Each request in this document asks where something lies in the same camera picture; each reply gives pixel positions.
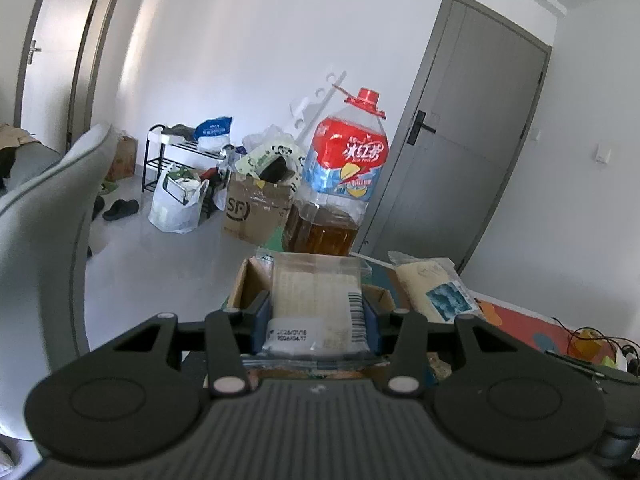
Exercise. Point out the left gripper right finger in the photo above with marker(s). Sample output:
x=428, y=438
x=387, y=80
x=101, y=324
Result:
x=418, y=354

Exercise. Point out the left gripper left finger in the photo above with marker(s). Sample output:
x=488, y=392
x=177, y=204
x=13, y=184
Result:
x=214, y=347

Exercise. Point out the white cake snack packet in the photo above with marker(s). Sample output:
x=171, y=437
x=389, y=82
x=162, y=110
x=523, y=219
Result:
x=316, y=308

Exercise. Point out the yellow box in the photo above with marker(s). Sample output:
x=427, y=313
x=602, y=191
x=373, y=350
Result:
x=590, y=345

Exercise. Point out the open cardboard box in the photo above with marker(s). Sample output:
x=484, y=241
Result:
x=251, y=279

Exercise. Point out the colourful cartoon table mat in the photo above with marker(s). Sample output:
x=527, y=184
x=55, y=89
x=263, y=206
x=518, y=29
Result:
x=535, y=329

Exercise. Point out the SF cardboard box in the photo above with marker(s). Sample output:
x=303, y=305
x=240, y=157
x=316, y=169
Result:
x=255, y=209

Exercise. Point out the white plastic bag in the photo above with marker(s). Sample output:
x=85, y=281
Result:
x=178, y=200

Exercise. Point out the large iced tea bottle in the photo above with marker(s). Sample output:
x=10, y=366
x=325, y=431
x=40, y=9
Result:
x=346, y=156

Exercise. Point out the black slipper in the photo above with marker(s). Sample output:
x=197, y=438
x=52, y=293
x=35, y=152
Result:
x=121, y=209

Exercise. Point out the panda pattern cushion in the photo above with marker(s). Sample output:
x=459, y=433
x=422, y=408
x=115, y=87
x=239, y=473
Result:
x=278, y=160

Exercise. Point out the grey door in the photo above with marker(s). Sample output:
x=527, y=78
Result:
x=458, y=141
x=59, y=68

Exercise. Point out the brown box on floor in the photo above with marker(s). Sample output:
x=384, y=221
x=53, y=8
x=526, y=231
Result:
x=124, y=162

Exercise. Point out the white foam board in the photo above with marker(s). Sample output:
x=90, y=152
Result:
x=306, y=111

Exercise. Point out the black shoe rack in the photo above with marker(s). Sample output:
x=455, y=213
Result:
x=167, y=145

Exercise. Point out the blue bag on rack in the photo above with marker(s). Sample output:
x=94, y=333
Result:
x=212, y=128

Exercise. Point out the grey chair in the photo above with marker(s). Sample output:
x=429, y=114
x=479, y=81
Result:
x=45, y=226

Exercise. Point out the white light switch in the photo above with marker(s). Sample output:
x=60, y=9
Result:
x=603, y=154

